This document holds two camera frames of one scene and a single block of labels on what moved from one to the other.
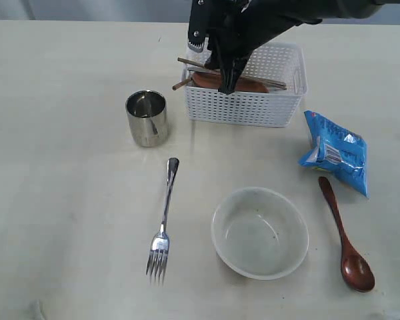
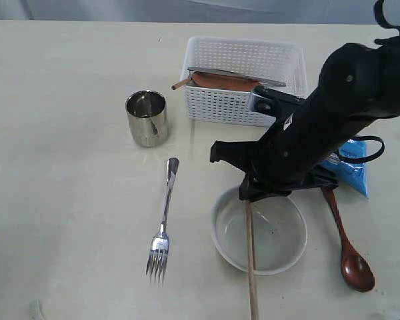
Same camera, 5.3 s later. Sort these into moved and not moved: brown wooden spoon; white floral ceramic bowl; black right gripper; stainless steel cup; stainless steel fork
Moved: black right gripper
Not moved: white floral ceramic bowl; stainless steel fork; stainless steel cup; brown wooden spoon
